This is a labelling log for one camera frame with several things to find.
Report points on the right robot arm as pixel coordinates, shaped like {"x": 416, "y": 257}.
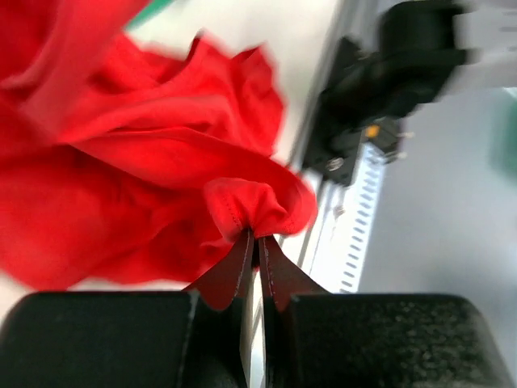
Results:
{"x": 421, "y": 51}

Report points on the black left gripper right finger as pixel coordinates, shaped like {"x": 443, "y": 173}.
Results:
{"x": 314, "y": 338}

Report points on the white slotted cable duct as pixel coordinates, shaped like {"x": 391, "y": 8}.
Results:
{"x": 363, "y": 198}

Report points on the green tank top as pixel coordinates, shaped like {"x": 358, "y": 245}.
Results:
{"x": 152, "y": 9}

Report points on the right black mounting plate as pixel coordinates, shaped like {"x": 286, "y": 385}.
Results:
{"x": 335, "y": 136}

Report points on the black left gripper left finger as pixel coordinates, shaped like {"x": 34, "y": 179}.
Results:
{"x": 187, "y": 338}

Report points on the red tank top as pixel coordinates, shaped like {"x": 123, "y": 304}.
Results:
{"x": 123, "y": 164}

